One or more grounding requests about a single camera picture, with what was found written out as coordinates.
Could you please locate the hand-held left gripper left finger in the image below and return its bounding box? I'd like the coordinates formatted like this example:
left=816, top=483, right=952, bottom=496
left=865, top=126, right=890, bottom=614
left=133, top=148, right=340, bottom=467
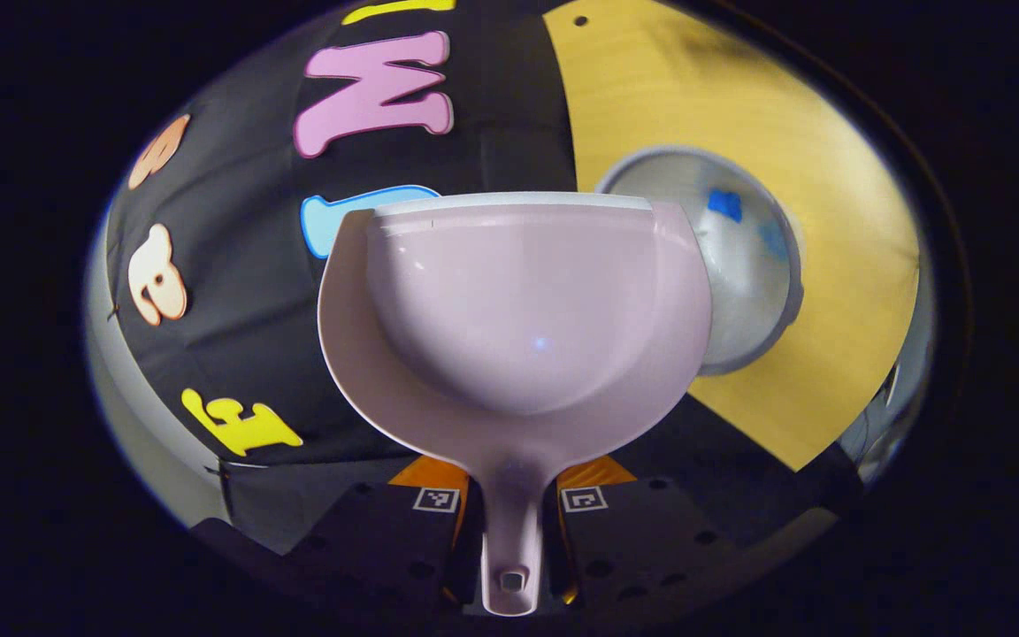
left=288, top=456, right=480, bottom=611

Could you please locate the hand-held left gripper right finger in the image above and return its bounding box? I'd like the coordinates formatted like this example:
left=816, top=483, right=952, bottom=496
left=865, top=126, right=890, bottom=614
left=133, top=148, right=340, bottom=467
left=549, top=454, right=740, bottom=611

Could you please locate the pink dustpan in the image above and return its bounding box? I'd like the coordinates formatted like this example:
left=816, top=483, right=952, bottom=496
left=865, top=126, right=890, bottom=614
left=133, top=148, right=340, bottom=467
left=317, top=191, right=714, bottom=618

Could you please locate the white garbage bin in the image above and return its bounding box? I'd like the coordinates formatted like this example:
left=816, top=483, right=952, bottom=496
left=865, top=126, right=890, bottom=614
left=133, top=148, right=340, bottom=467
left=595, top=144, right=805, bottom=377

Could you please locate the light blue paper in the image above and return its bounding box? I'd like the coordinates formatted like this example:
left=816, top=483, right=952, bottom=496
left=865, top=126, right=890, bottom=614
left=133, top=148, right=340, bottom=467
left=757, top=219, right=792, bottom=265

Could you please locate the dark blue paper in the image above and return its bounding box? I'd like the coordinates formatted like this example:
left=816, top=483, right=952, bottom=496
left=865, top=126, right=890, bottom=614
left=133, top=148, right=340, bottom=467
left=707, top=188, right=744, bottom=224

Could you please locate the black backdrop cloth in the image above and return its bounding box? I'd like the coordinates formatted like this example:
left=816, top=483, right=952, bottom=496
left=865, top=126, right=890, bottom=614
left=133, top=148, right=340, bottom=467
left=107, top=0, right=864, bottom=567

